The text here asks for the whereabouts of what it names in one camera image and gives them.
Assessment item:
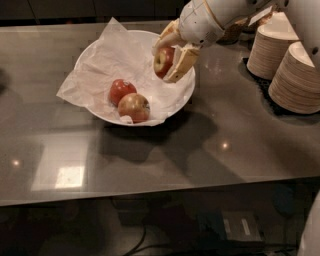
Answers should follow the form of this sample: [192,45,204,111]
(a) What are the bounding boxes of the white paper bowl on stack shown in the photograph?
[258,12,299,41]

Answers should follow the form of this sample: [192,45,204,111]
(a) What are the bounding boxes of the yellowish red front apple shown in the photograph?
[118,93,150,123]

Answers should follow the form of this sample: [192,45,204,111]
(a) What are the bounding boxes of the white crumpled paper liner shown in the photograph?
[56,17,196,127]

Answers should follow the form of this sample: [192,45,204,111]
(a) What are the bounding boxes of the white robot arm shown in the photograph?
[152,0,320,256]

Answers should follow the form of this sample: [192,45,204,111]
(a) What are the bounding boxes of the dark box under table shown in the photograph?
[197,211,264,246]

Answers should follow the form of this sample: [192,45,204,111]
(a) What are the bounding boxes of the black cable under table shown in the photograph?
[109,198,148,256]

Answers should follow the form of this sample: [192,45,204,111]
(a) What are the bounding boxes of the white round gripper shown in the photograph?
[152,0,224,83]

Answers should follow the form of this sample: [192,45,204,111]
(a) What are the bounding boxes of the front stack of paper plates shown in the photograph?
[268,42,320,114]

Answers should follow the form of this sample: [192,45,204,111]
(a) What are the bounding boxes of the stack of paper plates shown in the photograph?
[247,29,299,80]
[268,42,320,114]

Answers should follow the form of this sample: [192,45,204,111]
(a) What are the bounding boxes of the black tray under plates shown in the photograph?
[246,69,320,116]

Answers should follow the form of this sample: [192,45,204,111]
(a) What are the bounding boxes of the rear stack of paper plates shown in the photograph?
[247,29,299,80]

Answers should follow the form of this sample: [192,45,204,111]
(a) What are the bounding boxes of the glass jar with grains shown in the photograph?
[217,17,249,44]

